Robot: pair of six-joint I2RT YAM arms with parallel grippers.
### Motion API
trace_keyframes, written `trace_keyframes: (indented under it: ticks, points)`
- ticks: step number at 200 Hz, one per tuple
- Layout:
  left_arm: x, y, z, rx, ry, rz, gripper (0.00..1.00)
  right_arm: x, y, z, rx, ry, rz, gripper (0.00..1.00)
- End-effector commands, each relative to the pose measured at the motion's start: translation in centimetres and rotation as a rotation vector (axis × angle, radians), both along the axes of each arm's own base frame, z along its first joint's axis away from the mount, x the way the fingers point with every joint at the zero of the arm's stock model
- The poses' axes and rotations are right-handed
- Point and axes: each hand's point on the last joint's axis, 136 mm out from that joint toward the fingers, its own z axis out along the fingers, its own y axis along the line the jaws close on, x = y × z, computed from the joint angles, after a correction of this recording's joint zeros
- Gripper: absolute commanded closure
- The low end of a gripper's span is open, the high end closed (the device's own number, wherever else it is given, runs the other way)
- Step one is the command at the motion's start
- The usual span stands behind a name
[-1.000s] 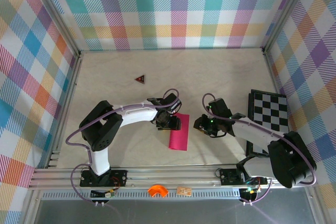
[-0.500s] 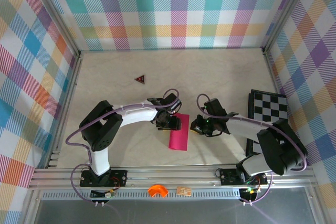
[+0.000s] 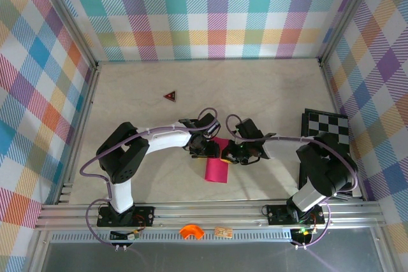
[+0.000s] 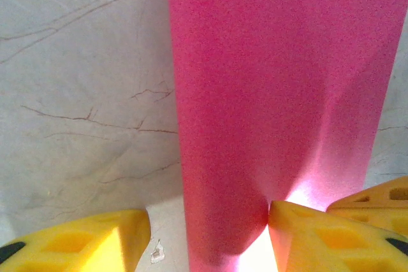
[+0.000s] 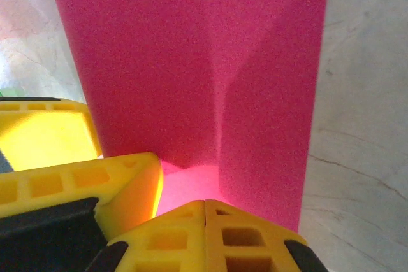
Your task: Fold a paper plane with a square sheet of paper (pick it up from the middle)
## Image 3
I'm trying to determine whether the black grey checkerboard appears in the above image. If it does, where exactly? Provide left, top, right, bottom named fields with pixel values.
left=298, top=108, right=363, bottom=198

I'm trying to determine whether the pink square paper sheet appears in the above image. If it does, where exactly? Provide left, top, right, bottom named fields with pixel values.
left=203, top=136, right=231, bottom=185

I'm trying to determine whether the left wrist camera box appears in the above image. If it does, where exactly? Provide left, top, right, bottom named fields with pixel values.
left=200, top=113, right=222, bottom=141

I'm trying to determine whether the small electronics board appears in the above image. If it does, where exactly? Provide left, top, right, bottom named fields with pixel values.
left=291, top=225, right=318, bottom=238
left=110, top=229, right=142, bottom=241

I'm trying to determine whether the slotted grey cable duct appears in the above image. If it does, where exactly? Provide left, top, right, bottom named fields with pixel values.
left=50, top=229, right=294, bottom=243

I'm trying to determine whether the aluminium corner post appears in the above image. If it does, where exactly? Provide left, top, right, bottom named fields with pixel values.
left=30, top=0, right=99, bottom=69
left=317, top=0, right=382, bottom=68

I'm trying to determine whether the orange curved plastic part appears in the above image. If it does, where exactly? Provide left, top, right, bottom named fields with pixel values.
left=178, top=224, right=205, bottom=241

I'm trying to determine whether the grey metal panel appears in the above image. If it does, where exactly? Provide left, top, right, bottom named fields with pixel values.
left=41, top=241, right=383, bottom=272

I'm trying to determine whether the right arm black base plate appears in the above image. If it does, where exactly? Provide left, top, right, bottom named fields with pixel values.
left=266, top=204, right=326, bottom=225

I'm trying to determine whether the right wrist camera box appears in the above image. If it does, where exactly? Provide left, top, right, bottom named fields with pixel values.
left=235, top=118, right=265, bottom=141

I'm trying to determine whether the aluminium mounting rail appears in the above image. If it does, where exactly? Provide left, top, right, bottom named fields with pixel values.
left=34, top=201, right=383, bottom=230

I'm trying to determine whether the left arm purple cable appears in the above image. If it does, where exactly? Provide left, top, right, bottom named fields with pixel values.
left=79, top=107, right=219, bottom=250

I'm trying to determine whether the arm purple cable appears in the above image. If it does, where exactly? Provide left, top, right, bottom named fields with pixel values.
left=79, top=107, right=219, bottom=250
left=225, top=113, right=358, bottom=250

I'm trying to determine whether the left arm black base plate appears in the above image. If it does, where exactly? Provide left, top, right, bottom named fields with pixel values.
left=96, top=205, right=156, bottom=228

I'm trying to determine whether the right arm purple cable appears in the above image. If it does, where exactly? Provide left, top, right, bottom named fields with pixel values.
left=225, top=113, right=358, bottom=250

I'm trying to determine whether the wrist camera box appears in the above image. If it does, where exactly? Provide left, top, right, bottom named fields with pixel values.
left=200, top=113, right=222, bottom=141
left=235, top=118, right=265, bottom=141

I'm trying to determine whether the small wooden tag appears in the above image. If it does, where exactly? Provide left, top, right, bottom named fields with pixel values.
left=214, top=226, right=233, bottom=238

